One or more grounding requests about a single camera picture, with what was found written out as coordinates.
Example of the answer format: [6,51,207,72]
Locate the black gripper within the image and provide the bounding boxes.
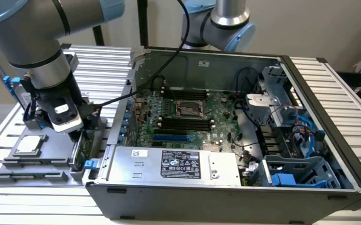
[63,72,101,132]

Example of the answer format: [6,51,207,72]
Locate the black expansion slot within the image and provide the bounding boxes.
[152,128,190,136]

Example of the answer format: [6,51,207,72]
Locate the black RAM slot bank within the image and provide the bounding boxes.
[157,116,216,132]
[159,87,211,100]

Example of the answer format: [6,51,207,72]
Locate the blue expansion slot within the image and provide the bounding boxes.
[151,134,190,143]

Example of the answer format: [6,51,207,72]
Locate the green graphics card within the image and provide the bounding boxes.
[68,130,97,172]

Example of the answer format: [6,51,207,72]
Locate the black stand pole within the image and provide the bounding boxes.
[136,0,149,47]
[91,23,107,46]

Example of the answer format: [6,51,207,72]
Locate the silver CPU chip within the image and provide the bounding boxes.
[13,135,48,157]

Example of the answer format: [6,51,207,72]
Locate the blue case latch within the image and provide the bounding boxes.
[84,158,100,170]

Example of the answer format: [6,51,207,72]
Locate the grey parts rack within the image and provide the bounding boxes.
[0,116,109,188]

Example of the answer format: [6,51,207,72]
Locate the CPU socket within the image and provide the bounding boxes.
[174,99,206,118]

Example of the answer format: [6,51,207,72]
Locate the silver power supply unit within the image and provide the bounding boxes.
[104,146,243,187]

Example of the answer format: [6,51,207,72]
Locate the green motherboard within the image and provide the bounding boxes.
[132,88,263,186]

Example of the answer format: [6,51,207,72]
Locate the silver chipset heatsink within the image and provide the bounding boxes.
[202,143,224,152]

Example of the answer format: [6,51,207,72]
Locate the grey metal disk bay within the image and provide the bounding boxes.
[244,65,305,128]

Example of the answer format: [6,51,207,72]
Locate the black open PC case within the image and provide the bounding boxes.
[84,46,361,221]

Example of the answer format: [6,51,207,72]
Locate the grey drive cage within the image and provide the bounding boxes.
[259,154,345,188]

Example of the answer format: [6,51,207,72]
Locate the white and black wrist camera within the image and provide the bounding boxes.
[37,90,84,135]

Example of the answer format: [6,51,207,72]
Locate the disk with blue handle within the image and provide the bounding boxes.
[2,74,32,119]

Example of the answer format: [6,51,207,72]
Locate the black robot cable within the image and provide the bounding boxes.
[88,0,191,113]

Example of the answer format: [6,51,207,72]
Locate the blue wire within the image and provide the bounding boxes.
[291,112,325,160]

